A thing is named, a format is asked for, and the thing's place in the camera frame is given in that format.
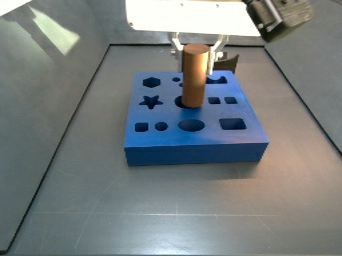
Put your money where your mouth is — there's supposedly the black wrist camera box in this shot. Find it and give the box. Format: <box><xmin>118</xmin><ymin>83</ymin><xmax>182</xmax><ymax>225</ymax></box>
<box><xmin>241</xmin><ymin>0</ymin><xmax>313</xmax><ymax>42</ymax></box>

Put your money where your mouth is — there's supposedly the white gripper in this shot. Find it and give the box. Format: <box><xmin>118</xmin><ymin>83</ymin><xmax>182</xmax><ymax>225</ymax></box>
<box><xmin>125</xmin><ymin>0</ymin><xmax>259</xmax><ymax>75</ymax></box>

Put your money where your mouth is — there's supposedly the brown wooden cylinder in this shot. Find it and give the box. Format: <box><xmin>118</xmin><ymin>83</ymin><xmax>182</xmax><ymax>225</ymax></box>
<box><xmin>181</xmin><ymin>44</ymin><xmax>209</xmax><ymax>108</ymax></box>

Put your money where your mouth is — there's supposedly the black curved holder stand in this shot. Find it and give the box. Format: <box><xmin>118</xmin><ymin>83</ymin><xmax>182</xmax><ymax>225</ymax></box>
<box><xmin>213</xmin><ymin>53</ymin><xmax>239</xmax><ymax>72</ymax></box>

